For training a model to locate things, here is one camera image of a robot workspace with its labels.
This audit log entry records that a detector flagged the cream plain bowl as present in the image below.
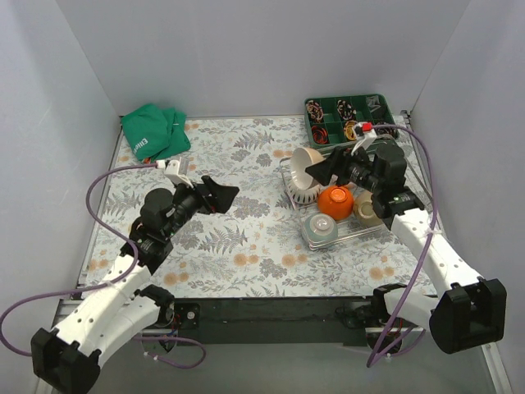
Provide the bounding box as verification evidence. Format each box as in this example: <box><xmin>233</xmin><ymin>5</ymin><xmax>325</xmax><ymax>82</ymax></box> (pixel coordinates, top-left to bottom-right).
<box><xmin>290</xmin><ymin>147</ymin><xmax>324</xmax><ymax>190</ymax></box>

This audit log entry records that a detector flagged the white bowl blue leaf pattern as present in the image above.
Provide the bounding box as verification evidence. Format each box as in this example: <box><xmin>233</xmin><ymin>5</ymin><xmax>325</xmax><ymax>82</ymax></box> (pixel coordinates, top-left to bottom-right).
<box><xmin>287</xmin><ymin>180</ymin><xmax>322</xmax><ymax>204</ymax></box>

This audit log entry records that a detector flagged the orange bowl black inside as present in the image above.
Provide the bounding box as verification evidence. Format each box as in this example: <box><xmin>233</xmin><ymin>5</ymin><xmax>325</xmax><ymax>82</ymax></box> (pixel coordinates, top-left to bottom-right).
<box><xmin>317</xmin><ymin>186</ymin><xmax>354</xmax><ymax>221</ymax></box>

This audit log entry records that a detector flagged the beige floral bowl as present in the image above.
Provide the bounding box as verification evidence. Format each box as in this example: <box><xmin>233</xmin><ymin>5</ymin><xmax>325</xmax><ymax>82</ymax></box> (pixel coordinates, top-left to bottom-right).
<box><xmin>353</xmin><ymin>190</ymin><xmax>383</xmax><ymax>227</ymax></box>

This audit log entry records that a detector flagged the pale green ribbed bowl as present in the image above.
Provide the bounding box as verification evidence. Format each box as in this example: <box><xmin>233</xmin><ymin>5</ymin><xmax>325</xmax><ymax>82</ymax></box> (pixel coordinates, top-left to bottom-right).
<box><xmin>304</xmin><ymin>213</ymin><xmax>339</xmax><ymax>250</ymax></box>

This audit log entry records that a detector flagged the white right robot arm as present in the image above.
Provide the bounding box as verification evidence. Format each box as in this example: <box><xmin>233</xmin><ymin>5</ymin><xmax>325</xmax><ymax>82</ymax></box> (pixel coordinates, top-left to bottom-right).
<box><xmin>305</xmin><ymin>144</ymin><xmax>507</xmax><ymax>354</ymax></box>

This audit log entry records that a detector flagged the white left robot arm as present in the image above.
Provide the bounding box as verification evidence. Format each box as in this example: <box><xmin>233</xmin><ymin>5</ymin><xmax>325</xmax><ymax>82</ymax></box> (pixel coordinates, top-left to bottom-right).
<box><xmin>30</xmin><ymin>176</ymin><xmax>239</xmax><ymax>393</ymax></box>

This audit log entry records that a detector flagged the green compartment organizer tray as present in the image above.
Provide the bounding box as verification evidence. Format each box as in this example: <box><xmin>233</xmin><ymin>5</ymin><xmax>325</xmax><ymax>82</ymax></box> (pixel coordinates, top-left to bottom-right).
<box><xmin>304</xmin><ymin>94</ymin><xmax>395</xmax><ymax>149</ymax></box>

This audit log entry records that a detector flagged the dark patterned scrunchie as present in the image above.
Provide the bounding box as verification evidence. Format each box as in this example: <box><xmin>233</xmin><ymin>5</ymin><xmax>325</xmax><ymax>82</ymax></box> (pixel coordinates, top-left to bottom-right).
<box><xmin>374</xmin><ymin>121</ymin><xmax>399</xmax><ymax>140</ymax></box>

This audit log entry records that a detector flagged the black white scrunchie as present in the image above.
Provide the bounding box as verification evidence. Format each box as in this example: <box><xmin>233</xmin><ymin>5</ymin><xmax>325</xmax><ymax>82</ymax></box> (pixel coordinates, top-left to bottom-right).
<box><xmin>336</xmin><ymin>99</ymin><xmax>356</xmax><ymax>121</ymax></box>

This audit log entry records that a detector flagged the pink black scrunchie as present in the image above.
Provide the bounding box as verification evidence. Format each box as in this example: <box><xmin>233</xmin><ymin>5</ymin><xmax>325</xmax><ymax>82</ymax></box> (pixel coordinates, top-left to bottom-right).
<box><xmin>305</xmin><ymin>99</ymin><xmax>324</xmax><ymax>123</ymax></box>

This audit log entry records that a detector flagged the floral patterned table mat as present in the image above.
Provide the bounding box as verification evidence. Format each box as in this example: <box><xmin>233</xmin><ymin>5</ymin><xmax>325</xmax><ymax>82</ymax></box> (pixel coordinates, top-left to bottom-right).
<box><xmin>84</xmin><ymin>117</ymin><xmax>463</xmax><ymax>299</ymax></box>

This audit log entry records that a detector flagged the green folded cloth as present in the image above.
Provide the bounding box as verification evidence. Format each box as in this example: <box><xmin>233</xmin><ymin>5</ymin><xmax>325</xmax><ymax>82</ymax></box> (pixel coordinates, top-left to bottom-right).
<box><xmin>121</xmin><ymin>103</ymin><xmax>191</xmax><ymax>163</ymax></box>

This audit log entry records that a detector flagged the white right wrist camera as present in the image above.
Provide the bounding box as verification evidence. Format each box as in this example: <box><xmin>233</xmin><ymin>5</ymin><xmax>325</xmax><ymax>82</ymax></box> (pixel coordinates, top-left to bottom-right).
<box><xmin>351</xmin><ymin>121</ymin><xmax>377</xmax><ymax>156</ymax></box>

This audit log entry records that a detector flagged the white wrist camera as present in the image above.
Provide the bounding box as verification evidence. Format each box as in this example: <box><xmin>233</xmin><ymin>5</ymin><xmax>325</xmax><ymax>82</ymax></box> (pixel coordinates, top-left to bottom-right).
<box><xmin>155</xmin><ymin>158</ymin><xmax>194</xmax><ymax>189</ymax></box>
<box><xmin>351</xmin><ymin>121</ymin><xmax>377</xmax><ymax>156</ymax></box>

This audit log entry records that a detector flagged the metal wire dish rack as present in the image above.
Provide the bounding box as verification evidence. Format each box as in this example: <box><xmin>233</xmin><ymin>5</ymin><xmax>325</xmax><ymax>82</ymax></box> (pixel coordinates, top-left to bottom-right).
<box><xmin>279</xmin><ymin>135</ymin><xmax>435</xmax><ymax>250</ymax></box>

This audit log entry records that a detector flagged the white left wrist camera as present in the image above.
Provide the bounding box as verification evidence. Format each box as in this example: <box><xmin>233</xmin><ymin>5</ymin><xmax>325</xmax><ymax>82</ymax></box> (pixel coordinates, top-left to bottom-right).
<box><xmin>155</xmin><ymin>158</ymin><xmax>194</xmax><ymax>189</ymax></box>

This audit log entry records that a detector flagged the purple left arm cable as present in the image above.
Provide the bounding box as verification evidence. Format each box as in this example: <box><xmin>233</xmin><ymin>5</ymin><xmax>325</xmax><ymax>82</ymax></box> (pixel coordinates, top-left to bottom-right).
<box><xmin>0</xmin><ymin>162</ymin><xmax>207</xmax><ymax>369</ymax></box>

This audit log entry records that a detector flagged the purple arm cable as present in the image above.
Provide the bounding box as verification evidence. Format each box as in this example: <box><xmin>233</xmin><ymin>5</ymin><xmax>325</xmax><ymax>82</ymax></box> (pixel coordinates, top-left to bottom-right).
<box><xmin>0</xmin><ymin>162</ymin><xmax>207</xmax><ymax>369</ymax></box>
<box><xmin>366</xmin><ymin>124</ymin><xmax>441</xmax><ymax>368</ymax></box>

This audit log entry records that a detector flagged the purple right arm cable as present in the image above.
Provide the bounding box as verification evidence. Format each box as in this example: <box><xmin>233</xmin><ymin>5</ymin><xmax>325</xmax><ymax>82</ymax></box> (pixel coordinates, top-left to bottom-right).
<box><xmin>366</xmin><ymin>124</ymin><xmax>441</xmax><ymax>368</ymax></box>

